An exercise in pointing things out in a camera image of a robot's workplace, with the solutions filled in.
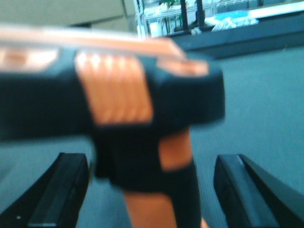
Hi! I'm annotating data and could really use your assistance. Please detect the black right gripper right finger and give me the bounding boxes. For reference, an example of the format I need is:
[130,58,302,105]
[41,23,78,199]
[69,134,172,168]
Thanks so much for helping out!
[213,154,304,228]

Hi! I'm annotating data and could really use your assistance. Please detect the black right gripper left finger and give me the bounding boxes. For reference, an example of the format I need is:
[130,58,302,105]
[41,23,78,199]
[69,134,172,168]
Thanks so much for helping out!
[0,152,89,228]

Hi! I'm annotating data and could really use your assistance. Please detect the orange black barcode scanner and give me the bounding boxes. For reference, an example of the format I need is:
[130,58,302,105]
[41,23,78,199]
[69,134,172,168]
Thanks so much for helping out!
[0,25,225,228]

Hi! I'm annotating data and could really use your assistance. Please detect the large Ecoflow cardboard box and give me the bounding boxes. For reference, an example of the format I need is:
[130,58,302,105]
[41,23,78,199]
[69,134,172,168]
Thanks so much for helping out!
[0,0,135,25]

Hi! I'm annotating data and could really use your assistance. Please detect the crumpled plastic bag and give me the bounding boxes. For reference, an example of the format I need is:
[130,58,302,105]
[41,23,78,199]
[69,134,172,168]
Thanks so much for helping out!
[211,17,259,32]

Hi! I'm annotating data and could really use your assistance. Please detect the light blue tray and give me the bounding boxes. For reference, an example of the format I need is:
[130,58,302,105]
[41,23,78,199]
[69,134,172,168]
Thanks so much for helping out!
[214,10,249,21]

